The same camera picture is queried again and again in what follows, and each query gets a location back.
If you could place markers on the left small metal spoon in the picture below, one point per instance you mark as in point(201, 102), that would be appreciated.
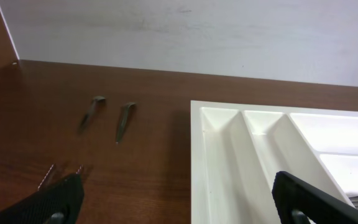
point(90, 112)

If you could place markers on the right small metal spoon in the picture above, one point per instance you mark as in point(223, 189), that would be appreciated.
point(123, 120)

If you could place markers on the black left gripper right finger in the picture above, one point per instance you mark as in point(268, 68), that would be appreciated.
point(297, 201)

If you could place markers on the small metal spoon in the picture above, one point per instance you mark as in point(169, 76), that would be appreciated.
point(90, 112)
point(123, 120)

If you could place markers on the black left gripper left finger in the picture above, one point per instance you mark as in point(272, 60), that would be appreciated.
point(57, 203)

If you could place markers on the white plastic cutlery tray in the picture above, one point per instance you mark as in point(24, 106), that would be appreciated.
point(237, 149)

